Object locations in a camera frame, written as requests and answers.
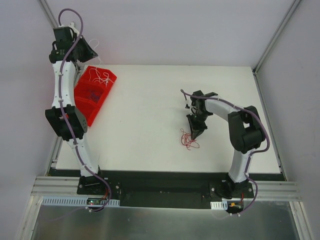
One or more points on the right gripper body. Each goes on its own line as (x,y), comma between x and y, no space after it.
(196,122)

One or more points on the right aluminium frame post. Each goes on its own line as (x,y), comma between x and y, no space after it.
(277,34)

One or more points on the red plastic bin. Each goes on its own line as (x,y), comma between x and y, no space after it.
(91,91)

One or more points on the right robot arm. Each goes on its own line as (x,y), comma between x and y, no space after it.
(247,136)

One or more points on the aluminium frame post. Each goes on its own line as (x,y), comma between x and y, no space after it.
(63,44)
(277,34)

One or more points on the white cable duct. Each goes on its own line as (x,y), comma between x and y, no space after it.
(66,201)
(225,204)

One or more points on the right white cable duct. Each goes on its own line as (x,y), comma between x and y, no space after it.
(225,204)

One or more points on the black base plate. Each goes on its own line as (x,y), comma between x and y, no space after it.
(156,189)

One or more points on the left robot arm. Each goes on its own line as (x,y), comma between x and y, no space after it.
(64,117)

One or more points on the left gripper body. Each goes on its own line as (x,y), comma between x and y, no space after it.
(81,49)

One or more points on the left aluminium frame post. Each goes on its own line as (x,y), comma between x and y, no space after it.
(63,44)

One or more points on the left white cable duct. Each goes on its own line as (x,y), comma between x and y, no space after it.
(66,201)

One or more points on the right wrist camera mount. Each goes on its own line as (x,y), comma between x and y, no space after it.
(188,102)

